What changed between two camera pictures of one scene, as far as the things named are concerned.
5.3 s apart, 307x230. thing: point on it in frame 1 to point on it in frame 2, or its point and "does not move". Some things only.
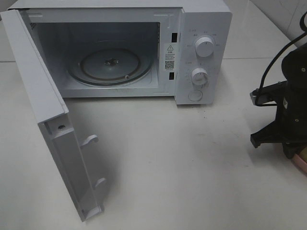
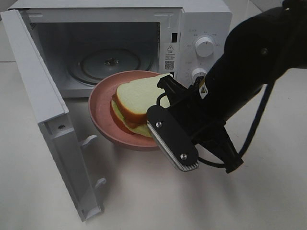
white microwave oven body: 135,48 does not move
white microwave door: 50,111 does not move
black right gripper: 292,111 to 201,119
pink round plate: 302,164 to 99,107
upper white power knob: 205,46 does not move
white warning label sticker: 169,56 does not move
